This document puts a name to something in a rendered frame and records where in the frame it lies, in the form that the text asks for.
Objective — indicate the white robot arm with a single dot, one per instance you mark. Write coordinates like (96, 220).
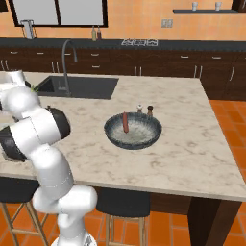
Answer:
(48, 160)

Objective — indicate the red-brown sausage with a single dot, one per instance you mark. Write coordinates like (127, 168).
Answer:
(125, 123)

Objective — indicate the dark grey speckled bowl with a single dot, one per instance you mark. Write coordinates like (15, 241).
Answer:
(141, 134)

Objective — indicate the white salt shaker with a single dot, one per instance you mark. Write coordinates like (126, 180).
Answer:
(139, 108)

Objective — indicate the dark brown pepper shaker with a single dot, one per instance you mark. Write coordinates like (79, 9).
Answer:
(150, 110)

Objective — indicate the dark sink basin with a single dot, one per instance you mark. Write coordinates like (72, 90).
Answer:
(86, 87)

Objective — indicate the dark wood cupboard run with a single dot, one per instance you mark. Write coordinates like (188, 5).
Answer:
(166, 65)

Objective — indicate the black seat wooden stool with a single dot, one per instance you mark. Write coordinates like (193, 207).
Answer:
(16, 190)
(125, 201)

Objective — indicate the dark grey curved tap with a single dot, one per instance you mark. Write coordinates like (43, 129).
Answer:
(66, 64)

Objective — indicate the white grate hob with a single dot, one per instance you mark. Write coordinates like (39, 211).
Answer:
(139, 42)

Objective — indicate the dark red bottle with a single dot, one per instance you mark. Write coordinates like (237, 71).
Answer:
(99, 34)

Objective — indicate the olive green bottle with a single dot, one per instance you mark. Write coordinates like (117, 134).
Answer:
(93, 34)

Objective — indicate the small green plant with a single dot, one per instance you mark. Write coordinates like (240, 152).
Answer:
(35, 89)

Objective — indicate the black framed window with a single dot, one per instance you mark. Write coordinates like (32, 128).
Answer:
(57, 12)

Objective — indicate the dark wood kitchen island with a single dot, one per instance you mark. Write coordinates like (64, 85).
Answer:
(211, 221)

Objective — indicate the grey paper towel holder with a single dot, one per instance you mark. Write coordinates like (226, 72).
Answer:
(28, 29)

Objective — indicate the white cup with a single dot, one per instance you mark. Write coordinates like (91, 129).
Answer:
(218, 5)
(194, 5)

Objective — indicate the grey wall outlet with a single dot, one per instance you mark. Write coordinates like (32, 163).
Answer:
(167, 23)

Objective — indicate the dark wall shelf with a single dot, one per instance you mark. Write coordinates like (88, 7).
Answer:
(205, 11)

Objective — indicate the dark wood wall cupboard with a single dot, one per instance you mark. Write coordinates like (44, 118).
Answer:
(240, 4)

